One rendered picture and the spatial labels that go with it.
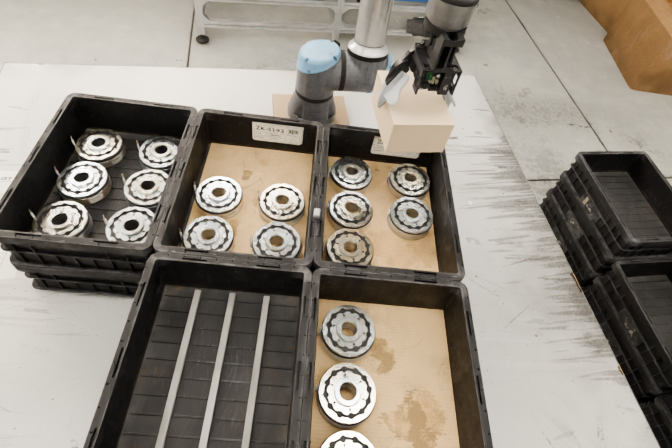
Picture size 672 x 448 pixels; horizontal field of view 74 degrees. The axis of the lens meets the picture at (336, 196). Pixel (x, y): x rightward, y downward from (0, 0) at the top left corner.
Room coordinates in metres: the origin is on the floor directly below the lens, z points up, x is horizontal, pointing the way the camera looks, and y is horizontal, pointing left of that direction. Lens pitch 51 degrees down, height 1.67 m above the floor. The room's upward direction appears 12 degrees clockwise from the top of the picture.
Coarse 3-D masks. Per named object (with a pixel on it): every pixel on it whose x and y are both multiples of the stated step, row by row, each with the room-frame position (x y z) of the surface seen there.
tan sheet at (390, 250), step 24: (384, 168) 0.80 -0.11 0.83; (336, 192) 0.69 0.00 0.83; (384, 192) 0.72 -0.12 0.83; (384, 216) 0.65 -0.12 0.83; (384, 240) 0.58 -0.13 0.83; (408, 240) 0.59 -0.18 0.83; (432, 240) 0.61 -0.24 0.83; (384, 264) 0.52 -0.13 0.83; (408, 264) 0.53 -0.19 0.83; (432, 264) 0.54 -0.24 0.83
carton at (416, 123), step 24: (384, 72) 0.78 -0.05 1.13; (408, 72) 0.80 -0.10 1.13; (408, 96) 0.72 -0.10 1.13; (432, 96) 0.74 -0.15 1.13; (384, 120) 0.68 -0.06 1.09; (408, 120) 0.65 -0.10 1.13; (432, 120) 0.67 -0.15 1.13; (384, 144) 0.65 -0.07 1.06; (408, 144) 0.64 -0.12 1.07; (432, 144) 0.66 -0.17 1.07
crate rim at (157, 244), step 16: (208, 112) 0.77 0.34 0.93; (224, 112) 0.78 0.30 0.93; (240, 112) 0.79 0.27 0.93; (192, 128) 0.70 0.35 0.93; (320, 128) 0.79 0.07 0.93; (192, 144) 0.66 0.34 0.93; (320, 144) 0.74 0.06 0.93; (320, 160) 0.69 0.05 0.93; (176, 176) 0.56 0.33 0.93; (176, 192) 0.52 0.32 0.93; (160, 224) 0.44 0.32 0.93; (160, 240) 0.41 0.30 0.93; (208, 256) 0.39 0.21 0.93; (224, 256) 0.40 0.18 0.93; (240, 256) 0.41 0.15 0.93; (256, 256) 0.41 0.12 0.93; (272, 256) 0.42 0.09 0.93
